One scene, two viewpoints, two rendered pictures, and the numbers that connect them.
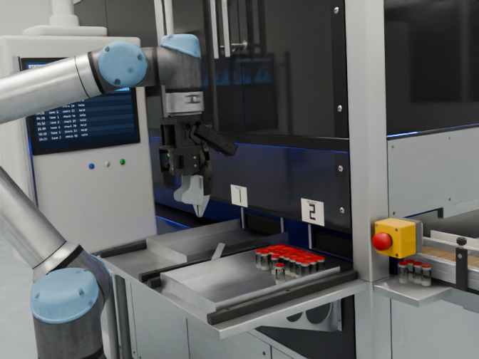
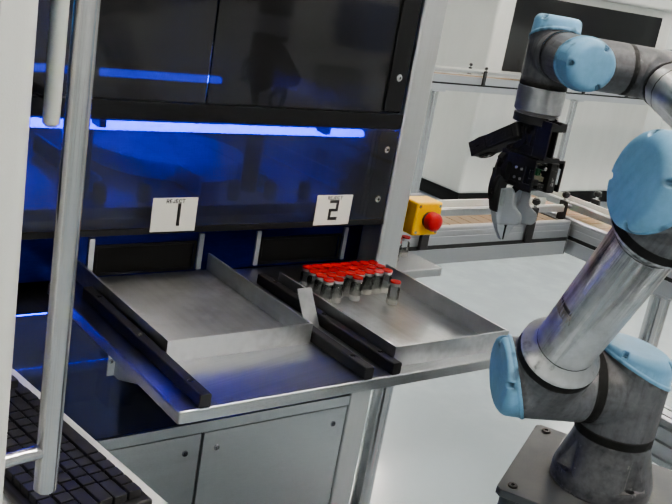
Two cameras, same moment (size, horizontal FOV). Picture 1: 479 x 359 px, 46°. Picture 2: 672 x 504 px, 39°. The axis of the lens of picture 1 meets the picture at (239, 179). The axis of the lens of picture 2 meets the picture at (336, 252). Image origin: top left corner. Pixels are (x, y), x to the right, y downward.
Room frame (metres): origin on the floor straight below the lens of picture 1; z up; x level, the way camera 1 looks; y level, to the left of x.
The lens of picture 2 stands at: (1.58, 1.56, 1.48)
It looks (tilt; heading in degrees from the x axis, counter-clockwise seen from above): 17 degrees down; 263
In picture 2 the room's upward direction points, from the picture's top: 10 degrees clockwise
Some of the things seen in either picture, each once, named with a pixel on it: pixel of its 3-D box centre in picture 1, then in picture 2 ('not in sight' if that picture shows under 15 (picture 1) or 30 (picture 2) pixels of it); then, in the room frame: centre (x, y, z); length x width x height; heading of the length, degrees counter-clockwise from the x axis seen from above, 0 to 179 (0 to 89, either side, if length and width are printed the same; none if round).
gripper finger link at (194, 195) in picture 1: (194, 196); (521, 215); (1.12, 0.09, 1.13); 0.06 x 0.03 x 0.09; 123
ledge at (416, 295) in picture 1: (416, 288); (399, 262); (1.21, -0.38, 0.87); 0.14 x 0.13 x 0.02; 123
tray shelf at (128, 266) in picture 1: (227, 267); (294, 322); (1.45, 0.05, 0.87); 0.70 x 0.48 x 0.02; 33
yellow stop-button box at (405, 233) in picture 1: (397, 236); (417, 214); (1.20, -0.34, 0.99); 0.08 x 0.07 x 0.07; 123
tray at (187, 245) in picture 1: (216, 240); (190, 301); (1.63, 0.08, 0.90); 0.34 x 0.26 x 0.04; 123
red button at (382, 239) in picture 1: (383, 241); (431, 221); (1.18, -0.30, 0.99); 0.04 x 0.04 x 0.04; 33
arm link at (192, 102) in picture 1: (185, 104); (540, 102); (1.13, 0.10, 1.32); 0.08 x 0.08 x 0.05
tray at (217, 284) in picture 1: (249, 276); (389, 309); (1.28, -0.01, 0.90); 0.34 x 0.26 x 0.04; 123
